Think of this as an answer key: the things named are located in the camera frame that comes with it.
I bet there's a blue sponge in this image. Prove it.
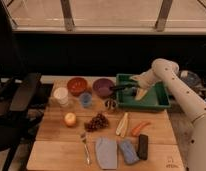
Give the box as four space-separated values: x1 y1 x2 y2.
119 139 139 165

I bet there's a red bowl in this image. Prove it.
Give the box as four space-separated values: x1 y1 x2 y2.
67 77 88 96

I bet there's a yellow apple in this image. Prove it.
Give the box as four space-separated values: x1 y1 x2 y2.
64 113 76 127

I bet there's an orange carrot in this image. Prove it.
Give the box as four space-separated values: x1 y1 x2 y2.
131 121 150 136

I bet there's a blue cup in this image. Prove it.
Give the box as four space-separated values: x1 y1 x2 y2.
79 92 92 108

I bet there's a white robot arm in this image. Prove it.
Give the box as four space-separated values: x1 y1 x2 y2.
131 58 206 171

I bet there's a black chair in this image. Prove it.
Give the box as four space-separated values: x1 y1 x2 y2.
0 73 43 171

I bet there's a dark grape bunch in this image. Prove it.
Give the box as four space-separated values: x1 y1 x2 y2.
84 113 109 132

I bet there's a white cup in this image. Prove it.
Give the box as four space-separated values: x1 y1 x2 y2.
53 87 68 106

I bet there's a small striped object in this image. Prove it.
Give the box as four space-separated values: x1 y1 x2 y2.
105 99 117 110

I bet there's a silver fork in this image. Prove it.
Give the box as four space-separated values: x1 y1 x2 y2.
80 132 91 165

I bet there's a black dish brush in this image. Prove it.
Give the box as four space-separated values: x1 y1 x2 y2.
109 84 140 92

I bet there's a light blue cloth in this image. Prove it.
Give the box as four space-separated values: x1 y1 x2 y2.
95 137 117 170

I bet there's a black rectangular block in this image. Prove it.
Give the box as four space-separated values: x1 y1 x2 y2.
137 134 148 160

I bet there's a blue bucket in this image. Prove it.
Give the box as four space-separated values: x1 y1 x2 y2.
179 70 202 89

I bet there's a purple bowl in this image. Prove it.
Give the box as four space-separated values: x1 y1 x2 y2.
92 78 114 98

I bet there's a green plastic tray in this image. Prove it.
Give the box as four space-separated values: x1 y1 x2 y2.
116 74 170 110

